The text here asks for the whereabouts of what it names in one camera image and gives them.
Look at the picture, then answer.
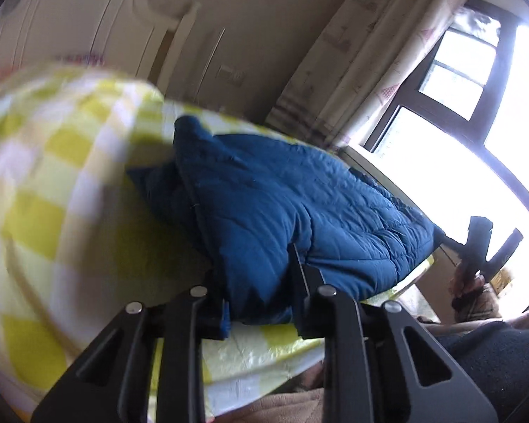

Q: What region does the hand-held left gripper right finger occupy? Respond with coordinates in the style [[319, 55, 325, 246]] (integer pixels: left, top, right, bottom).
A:
[[288, 242, 500, 423]]

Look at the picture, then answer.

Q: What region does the yellow white checked quilt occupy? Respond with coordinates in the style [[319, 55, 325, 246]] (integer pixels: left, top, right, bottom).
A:
[[0, 64, 437, 419]]

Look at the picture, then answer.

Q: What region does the person's right hand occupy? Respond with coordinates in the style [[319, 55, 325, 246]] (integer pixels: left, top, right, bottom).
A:
[[450, 265, 487, 299]]

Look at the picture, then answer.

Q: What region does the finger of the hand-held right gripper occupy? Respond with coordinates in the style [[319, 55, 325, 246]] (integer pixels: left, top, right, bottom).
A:
[[440, 216, 494, 270], [484, 228, 525, 275]]

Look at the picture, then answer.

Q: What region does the beige window sill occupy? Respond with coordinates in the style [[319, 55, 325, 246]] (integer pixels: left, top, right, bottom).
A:
[[337, 143, 463, 318]]

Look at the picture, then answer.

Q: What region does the dark cloth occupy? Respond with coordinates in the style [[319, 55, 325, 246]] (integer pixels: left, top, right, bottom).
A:
[[436, 317, 529, 423]]

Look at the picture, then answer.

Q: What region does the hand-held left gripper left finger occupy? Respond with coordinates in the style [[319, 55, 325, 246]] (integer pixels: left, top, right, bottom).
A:
[[30, 269, 231, 423]]

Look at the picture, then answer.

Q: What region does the cream printed curtain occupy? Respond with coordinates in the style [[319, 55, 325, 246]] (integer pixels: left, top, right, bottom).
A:
[[264, 0, 477, 151]]

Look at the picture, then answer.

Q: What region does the blue quilted puffer jacket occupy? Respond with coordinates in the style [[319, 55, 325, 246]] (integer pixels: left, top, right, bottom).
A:
[[126, 115, 446, 324]]

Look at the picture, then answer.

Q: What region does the beige fleece clothing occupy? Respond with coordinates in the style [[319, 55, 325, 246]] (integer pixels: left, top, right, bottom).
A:
[[223, 361, 331, 423]]

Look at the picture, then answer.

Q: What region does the dark framed window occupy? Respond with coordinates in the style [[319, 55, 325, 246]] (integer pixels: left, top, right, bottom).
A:
[[361, 0, 529, 313]]

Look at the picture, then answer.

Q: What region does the white wooden bed headboard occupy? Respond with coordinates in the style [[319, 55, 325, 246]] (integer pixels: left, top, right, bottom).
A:
[[0, 0, 201, 93]]

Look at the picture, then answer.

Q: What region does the beige wall socket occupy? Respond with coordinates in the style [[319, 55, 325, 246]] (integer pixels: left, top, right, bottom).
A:
[[216, 65, 248, 82]]

